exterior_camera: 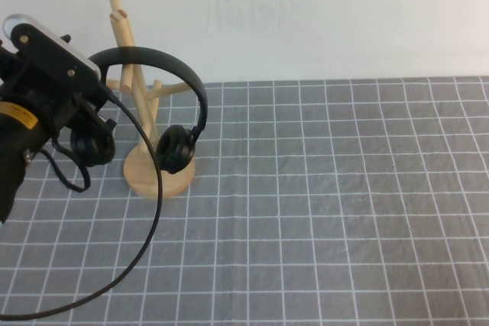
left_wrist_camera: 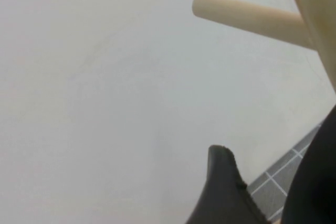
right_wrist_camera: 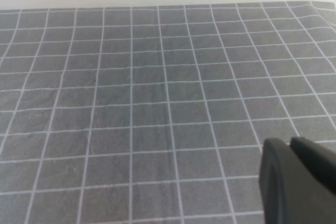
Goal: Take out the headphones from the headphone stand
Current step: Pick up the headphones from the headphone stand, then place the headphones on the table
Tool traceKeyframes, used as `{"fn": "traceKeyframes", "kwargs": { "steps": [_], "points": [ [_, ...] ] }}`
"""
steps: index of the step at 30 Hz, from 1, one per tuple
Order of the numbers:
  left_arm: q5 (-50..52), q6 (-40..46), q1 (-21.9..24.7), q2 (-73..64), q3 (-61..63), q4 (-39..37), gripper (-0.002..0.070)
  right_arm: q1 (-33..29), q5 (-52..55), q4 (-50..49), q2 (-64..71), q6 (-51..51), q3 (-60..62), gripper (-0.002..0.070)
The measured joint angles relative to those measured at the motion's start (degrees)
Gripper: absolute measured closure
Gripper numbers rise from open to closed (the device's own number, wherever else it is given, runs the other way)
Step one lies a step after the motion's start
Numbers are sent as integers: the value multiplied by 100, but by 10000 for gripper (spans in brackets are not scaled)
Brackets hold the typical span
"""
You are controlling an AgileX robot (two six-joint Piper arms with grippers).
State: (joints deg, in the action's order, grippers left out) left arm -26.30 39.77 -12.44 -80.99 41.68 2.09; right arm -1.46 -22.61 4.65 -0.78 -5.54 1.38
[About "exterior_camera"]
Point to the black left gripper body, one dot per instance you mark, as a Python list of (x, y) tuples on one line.
[(42, 101)]

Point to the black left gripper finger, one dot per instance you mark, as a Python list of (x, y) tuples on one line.
[(100, 121)]

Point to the black over-ear headphones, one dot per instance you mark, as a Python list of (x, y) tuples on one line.
[(153, 54)]

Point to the wooden tree headphone stand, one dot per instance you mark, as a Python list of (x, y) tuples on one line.
[(170, 185)]

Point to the grey white-grid tablecloth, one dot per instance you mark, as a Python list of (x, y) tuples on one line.
[(305, 196)]

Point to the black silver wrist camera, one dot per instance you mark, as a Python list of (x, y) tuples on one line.
[(49, 55)]

